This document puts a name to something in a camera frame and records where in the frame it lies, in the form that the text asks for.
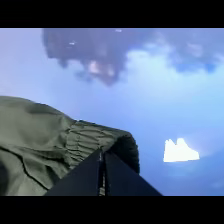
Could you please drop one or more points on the dark green garment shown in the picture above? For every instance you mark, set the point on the dark green garment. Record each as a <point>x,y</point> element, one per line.
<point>36,143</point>

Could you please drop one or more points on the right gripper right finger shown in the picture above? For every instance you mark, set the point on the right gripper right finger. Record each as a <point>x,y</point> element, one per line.
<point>123,180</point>

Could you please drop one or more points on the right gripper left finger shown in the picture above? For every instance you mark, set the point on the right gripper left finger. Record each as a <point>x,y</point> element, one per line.
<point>85,180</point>

